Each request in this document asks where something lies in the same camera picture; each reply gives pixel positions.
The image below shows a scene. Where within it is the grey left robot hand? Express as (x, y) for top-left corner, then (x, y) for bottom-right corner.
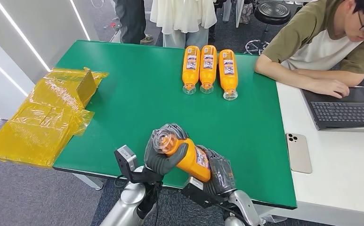
(144, 123), (190, 176)

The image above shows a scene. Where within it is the person's right hand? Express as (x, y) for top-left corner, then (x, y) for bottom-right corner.
(309, 79), (350, 99)

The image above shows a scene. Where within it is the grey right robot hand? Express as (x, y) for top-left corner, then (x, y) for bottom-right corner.
(197, 145), (237, 198)

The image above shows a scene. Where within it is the orange juice bottle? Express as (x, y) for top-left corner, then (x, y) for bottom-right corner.
(218, 49), (239, 101)
(182, 46), (201, 95)
(199, 45), (218, 95)
(153, 129), (212, 183)

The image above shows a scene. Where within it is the dark grey laptop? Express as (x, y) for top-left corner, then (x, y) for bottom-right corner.
(300, 87), (364, 133)

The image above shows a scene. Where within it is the seated person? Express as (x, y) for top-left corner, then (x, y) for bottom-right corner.
(254, 0), (364, 99)

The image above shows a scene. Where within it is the green table mat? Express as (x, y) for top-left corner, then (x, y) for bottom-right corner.
(52, 40), (298, 210)

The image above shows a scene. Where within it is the white table leg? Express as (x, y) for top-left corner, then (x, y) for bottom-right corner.
(73, 173), (105, 191)

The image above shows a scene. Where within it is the beige smartphone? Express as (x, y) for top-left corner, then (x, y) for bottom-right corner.
(285, 133), (313, 174)

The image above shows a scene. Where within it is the black round stool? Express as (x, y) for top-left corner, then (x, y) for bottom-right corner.
(244, 2), (292, 56)

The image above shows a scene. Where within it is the patterned bag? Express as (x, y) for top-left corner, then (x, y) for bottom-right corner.
(239, 3), (253, 25)

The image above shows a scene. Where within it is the yellow plastic wrapped cardboard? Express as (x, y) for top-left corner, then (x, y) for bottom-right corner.
(0, 67), (109, 169)

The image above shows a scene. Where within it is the white furniture leg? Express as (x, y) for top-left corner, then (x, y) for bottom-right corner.
(221, 0), (245, 29)

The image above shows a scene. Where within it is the standing person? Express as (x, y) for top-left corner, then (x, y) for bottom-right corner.
(113, 0), (154, 45)
(150, 0), (218, 49)

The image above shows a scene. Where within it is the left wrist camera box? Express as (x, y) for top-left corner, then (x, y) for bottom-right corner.
(113, 145), (164, 185)

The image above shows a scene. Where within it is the white metal stand frame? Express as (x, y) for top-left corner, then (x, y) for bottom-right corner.
(109, 17), (122, 43)

